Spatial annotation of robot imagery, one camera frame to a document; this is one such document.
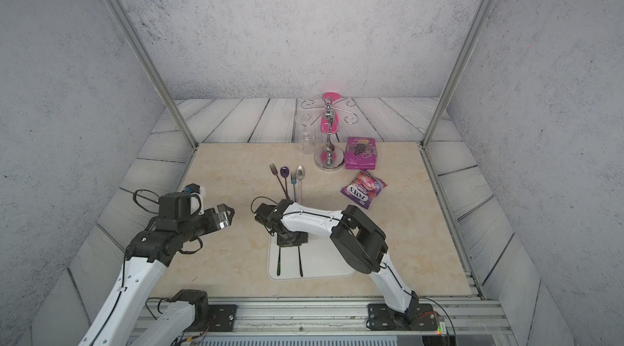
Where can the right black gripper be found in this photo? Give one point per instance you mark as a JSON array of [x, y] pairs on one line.
[[299, 241]]

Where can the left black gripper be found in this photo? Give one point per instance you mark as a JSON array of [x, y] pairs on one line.
[[215, 223]]

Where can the silver spoon pink handle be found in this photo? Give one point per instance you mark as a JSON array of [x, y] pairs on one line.
[[300, 175]]

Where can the green handled fork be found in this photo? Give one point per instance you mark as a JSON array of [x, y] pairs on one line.
[[278, 265]]

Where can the blue fork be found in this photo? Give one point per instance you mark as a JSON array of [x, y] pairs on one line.
[[293, 178]]

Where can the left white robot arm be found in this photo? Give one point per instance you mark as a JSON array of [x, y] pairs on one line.
[[117, 317]]

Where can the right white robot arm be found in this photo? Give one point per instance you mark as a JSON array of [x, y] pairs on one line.
[[360, 242]]

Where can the purple fork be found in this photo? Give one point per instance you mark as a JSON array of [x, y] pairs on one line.
[[276, 174]]

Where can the white square tray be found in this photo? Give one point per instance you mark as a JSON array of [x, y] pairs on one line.
[[320, 260]]

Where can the clear glass cup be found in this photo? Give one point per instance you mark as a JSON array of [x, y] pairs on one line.
[[307, 141]]

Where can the silver cup holder stand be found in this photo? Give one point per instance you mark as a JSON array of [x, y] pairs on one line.
[[329, 157]]

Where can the pink candy bag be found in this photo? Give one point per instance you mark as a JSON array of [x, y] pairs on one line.
[[363, 189]]

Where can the pink cup on stand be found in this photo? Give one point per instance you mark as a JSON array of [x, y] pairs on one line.
[[329, 123]]

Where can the purple snack bag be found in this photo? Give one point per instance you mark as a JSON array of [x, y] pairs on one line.
[[360, 154]]

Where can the purple spoon dark handle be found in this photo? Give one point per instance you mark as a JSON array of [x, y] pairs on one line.
[[285, 173]]

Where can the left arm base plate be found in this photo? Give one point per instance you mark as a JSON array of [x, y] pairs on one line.
[[219, 317]]

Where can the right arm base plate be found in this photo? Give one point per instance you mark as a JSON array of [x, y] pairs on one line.
[[420, 317]]

